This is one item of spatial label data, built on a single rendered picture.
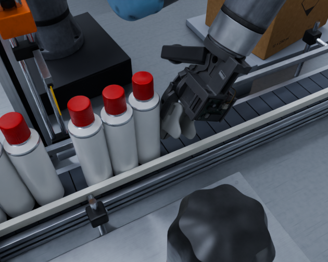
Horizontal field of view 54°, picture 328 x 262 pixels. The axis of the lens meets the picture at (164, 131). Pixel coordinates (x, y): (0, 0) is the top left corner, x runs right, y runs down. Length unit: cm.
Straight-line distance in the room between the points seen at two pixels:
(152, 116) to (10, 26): 24
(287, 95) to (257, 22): 36
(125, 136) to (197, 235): 30
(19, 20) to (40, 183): 25
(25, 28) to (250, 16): 30
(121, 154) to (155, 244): 16
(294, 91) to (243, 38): 37
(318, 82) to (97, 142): 59
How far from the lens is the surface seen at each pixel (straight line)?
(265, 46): 94
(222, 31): 49
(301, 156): 77
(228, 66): 50
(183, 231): 25
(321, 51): 84
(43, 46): 87
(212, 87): 51
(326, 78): 91
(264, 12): 49
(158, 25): 110
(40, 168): 53
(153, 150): 59
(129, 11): 44
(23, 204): 60
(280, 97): 81
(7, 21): 46
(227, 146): 68
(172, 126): 57
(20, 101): 62
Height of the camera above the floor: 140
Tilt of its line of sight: 49 degrees down
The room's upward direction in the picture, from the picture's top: straight up
